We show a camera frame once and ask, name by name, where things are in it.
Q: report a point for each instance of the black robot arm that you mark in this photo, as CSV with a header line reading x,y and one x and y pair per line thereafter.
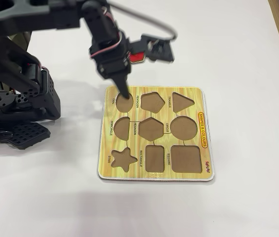
x,y
6,17

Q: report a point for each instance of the red hexagon piece yellow pin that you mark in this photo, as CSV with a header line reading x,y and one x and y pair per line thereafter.
x,y
137,58

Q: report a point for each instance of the black perforated clamp plate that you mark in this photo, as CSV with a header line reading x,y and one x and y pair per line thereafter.
x,y
26,135

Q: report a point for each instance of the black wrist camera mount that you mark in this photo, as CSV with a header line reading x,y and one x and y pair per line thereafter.
x,y
161,50

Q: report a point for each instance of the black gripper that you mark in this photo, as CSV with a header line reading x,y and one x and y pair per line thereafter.
x,y
115,67

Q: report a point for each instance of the wooden shape puzzle board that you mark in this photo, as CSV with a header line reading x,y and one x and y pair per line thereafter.
x,y
105,148

